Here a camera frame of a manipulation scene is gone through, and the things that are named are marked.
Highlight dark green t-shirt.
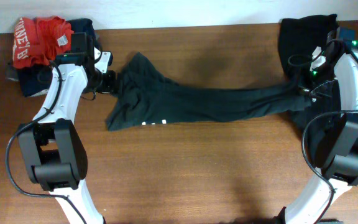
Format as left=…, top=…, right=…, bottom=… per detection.
left=105, top=53, right=311, bottom=131

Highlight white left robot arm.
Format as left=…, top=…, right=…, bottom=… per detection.
left=14, top=32, right=119, bottom=223

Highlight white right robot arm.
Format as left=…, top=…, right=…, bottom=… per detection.
left=275, top=27, right=358, bottom=223

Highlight black t-shirt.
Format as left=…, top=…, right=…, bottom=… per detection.
left=277, top=14, right=347, bottom=166

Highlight navy blue garment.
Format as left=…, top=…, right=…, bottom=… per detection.
left=12, top=16, right=96, bottom=97

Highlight red t-shirt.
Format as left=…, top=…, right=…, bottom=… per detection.
left=12, top=16, right=74, bottom=69

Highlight grey garment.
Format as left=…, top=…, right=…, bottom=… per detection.
left=6, top=62, right=52, bottom=98

